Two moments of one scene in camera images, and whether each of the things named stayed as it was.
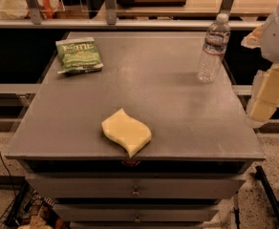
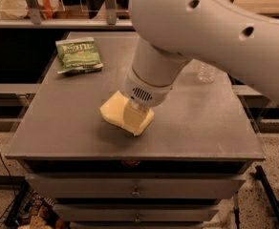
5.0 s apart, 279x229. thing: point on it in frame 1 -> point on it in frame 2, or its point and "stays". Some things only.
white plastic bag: x=12 y=3 stays
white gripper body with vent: x=278 y=37 -> x=144 y=90
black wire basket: x=30 y=210 stays
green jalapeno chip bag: x=78 y=55 stays
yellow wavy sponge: x=132 y=134 -> x=113 y=111
